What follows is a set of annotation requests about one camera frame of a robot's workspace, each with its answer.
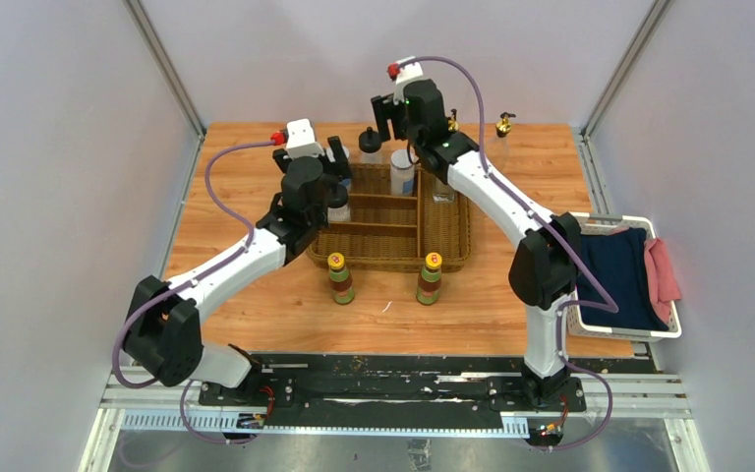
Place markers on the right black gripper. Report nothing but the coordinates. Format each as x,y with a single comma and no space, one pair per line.
385,108

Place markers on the pink cloth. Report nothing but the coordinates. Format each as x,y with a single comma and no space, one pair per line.
662,285

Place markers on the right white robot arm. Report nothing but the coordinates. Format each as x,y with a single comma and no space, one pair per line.
543,273

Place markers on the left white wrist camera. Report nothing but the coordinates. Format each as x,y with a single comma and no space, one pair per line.
299,139

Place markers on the silver-lid pepper jar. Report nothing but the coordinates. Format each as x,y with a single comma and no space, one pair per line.
402,173
346,181

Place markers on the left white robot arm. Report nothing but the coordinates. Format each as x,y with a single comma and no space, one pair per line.
161,338

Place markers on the dark blue cloth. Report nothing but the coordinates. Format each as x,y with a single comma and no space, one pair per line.
617,261

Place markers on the white plastic perforated basket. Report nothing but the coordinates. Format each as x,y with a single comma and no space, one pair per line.
594,224

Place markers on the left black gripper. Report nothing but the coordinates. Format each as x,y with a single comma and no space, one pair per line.
338,156

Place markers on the left aluminium frame post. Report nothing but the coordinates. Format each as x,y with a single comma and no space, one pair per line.
159,54

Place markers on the right aluminium frame post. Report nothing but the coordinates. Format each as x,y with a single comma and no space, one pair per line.
630,56

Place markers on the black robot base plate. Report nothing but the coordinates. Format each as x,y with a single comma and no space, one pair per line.
410,392

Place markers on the woven wicker divided basket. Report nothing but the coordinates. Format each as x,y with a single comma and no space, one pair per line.
393,233

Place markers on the green sauce bottle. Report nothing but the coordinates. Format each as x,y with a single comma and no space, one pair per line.
429,281
340,279

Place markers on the aluminium frame post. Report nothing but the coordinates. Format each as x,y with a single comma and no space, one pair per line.
630,56
159,54

